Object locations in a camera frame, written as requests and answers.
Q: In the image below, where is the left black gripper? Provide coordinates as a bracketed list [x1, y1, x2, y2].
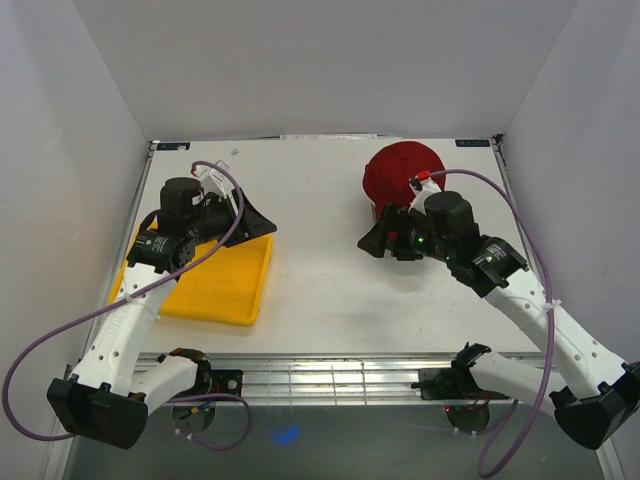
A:
[187, 187, 277, 248]

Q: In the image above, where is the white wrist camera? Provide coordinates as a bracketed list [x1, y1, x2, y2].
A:
[191, 160, 233, 198]
[409, 170, 443, 214]

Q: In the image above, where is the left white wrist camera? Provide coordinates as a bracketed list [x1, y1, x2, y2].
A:
[191, 160, 233, 198]

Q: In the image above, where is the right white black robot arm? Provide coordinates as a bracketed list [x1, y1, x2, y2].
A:
[358, 192, 639, 450]

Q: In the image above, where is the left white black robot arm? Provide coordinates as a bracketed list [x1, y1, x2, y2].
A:
[47, 177, 277, 449]

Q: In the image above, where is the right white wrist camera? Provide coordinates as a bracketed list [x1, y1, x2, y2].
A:
[409, 170, 443, 214]

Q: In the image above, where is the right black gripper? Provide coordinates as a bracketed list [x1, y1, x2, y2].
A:
[356, 204, 453, 264]

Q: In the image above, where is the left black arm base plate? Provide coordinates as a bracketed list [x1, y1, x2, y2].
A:
[205, 369, 244, 396]

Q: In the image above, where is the aluminium frame rail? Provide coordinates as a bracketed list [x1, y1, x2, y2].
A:
[135, 138, 542, 405]

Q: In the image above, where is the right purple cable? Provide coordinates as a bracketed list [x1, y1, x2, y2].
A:
[429, 168, 556, 479]

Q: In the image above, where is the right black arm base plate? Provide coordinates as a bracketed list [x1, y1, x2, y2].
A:
[410, 368, 507, 400]

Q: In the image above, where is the red baseball cap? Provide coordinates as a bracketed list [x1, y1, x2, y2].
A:
[362, 141, 445, 219]

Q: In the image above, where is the blue table corner label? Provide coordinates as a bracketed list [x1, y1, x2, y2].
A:
[455, 139, 491, 148]

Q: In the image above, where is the left table corner label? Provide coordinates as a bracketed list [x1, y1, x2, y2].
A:
[156, 142, 191, 151]

